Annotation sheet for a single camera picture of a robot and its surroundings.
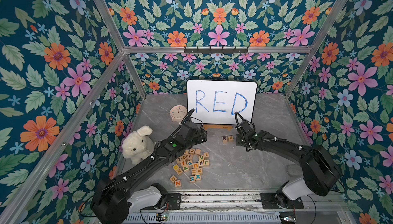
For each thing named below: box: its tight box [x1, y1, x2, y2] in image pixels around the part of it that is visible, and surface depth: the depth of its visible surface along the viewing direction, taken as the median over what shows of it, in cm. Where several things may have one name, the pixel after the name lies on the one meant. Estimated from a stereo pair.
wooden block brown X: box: [172, 163, 183, 175], surface depth 84 cm
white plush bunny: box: [121, 125, 155, 165], surface depth 75 cm
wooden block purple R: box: [221, 135, 229, 145], surface depth 95 cm
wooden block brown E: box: [228, 135, 234, 143], surface depth 95 cm
